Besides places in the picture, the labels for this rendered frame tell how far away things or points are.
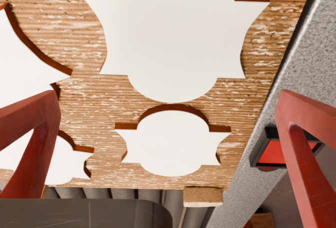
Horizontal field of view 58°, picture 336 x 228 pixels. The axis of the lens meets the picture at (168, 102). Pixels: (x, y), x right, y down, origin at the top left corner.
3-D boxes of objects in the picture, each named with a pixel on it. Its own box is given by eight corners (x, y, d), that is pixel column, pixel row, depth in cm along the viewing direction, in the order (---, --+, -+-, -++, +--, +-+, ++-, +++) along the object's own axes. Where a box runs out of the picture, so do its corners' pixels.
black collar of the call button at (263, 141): (325, 129, 37) (329, 140, 36) (301, 158, 43) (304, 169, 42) (264, 126, 37) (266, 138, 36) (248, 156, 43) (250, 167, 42)
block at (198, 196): (222, 186, 46) (223, 204, 44) (220, 190, 47) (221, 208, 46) (183, 185, 46) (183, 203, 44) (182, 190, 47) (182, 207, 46)
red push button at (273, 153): (316, 132, 38) (319, 141, 37) (297, 155, 43) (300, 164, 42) (268, 130, 38) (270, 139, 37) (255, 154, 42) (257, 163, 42)
